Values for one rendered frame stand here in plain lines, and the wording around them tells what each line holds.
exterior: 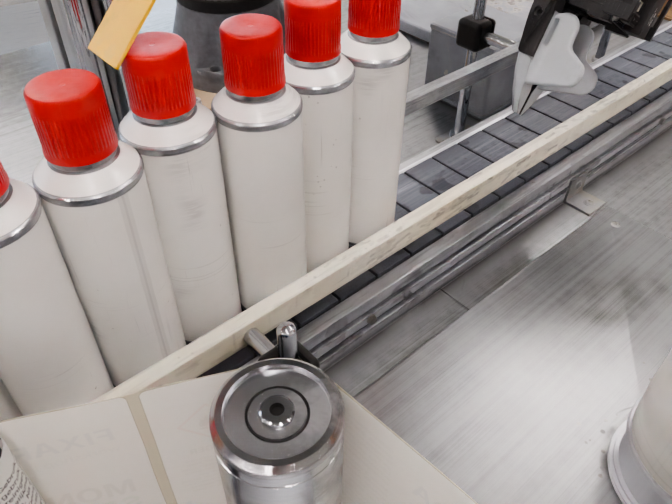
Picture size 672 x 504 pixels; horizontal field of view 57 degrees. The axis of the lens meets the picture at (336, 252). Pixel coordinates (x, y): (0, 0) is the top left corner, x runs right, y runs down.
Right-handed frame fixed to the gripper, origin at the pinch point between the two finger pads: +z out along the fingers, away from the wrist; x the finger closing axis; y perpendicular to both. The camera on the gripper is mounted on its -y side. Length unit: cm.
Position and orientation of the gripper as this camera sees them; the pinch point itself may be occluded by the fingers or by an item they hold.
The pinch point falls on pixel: (516, 97)
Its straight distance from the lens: 61.7
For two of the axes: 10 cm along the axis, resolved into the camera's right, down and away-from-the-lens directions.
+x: 6.4, -0.1, 7.7
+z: -3.9, 8.6, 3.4
